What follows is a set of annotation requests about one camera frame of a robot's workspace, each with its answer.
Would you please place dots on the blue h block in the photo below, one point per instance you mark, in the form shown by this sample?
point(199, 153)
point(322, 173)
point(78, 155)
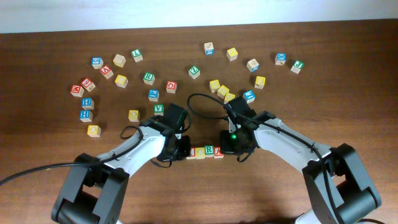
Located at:
point(86, 116)
point(87, 104)

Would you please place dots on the blue H block lower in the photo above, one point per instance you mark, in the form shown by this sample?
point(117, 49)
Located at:
point(86, 116)

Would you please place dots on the red a block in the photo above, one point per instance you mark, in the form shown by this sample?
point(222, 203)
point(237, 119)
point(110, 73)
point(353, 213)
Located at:
point(217, 153)
point(106, 72)

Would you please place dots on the wooden block blue side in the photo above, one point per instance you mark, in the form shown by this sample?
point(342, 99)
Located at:
point(209, 48)

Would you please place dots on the green r block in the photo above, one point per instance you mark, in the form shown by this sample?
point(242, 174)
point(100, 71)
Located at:
point(209, 151)
point(149, 78)

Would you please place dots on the plain wooden block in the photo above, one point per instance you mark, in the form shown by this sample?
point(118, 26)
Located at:
point(119, 60)

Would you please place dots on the blue P block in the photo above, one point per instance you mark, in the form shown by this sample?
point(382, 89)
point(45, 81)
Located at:
point(153, 95)

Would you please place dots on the red 9 block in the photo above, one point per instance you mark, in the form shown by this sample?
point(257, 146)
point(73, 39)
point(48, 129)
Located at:
point(87, 84)

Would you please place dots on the green V block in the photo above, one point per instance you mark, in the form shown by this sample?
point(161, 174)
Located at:
point(159, 109)

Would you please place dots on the yellow cluster block lower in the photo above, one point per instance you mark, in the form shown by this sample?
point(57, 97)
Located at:
point(229, 97)

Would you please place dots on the yellow block upper left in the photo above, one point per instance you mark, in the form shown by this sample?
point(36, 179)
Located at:
point(121, 81)

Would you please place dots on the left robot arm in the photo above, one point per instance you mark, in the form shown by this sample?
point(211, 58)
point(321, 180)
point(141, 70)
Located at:
point(94, 189)

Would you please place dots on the red M block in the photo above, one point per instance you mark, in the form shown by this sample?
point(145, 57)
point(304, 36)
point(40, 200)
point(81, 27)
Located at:
point(77, 90)

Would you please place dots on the green L block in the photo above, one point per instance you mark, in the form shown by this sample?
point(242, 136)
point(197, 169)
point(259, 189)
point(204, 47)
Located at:
point(137, 55)

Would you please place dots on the red Q block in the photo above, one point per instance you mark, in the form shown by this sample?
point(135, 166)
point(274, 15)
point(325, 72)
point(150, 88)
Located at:
point(171, 87)

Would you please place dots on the green J block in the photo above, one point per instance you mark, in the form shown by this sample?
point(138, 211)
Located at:
point(297, 66)

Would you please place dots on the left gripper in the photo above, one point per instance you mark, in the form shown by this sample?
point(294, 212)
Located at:
point(186, 144)

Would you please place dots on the blue H block upper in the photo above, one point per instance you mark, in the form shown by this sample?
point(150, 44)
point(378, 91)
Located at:
point(87, 104)

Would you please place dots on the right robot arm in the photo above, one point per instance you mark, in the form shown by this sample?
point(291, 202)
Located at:
point(338, 184)

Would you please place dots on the yellow block right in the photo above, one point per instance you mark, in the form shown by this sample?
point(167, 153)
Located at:
point(260, 82)

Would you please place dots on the blue E block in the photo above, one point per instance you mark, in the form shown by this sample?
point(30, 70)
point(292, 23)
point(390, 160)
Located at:
point(249, 96)

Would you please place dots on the red I block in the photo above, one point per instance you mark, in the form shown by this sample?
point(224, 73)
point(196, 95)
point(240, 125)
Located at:
point(192, 154)

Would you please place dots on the blue X block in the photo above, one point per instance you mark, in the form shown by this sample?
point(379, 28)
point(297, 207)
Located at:
point(280, 58)

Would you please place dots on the yellow cluster block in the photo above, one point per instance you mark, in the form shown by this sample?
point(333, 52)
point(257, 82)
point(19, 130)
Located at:
point(222, 91)
point(229, 97)
point(214, 86)

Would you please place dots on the blue S block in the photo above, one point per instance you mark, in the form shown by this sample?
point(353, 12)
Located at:
point(97, 62)

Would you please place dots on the yellow block top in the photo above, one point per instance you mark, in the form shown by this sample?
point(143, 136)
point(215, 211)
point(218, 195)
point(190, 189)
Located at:
point(232, 54)

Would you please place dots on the yellow C block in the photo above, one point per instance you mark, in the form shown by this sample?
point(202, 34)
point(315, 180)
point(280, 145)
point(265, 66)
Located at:
point(200, 153)

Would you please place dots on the yellow block lower left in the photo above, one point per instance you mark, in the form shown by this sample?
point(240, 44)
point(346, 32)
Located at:
point(94, 131)

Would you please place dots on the yellow cluster block left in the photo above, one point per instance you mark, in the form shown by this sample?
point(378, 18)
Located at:
point(214, 86)

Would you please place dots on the yellow cluster block middle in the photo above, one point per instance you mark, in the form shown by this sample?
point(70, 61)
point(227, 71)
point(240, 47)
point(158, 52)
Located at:
point(222, 91)

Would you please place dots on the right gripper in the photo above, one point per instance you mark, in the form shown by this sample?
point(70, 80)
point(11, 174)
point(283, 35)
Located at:
point(226, 148)

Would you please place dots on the yellow O block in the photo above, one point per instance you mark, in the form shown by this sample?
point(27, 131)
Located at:
point(134, 115)

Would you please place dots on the green Z block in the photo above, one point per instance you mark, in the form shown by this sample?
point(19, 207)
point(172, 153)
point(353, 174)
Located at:
point(194, 72)

